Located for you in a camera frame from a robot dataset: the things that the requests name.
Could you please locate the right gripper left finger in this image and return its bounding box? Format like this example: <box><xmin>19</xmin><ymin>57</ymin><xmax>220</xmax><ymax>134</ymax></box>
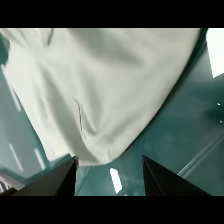
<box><xmin>11</xmin><ymin>155</ymin><xmax>79</xmax><ymax>197</ymax></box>

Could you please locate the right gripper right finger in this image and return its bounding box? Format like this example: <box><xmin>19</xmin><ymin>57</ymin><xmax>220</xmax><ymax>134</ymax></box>
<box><xmin>142</xmin><ymin>154</ymin><xmax>212</xmax><ymax>197</ymax></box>

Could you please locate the white garment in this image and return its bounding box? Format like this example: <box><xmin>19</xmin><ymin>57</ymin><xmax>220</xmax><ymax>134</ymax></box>
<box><xmin>0</xmin><ymin>27</ymin><xmax>202</xmax><ymax>167</ymax></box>

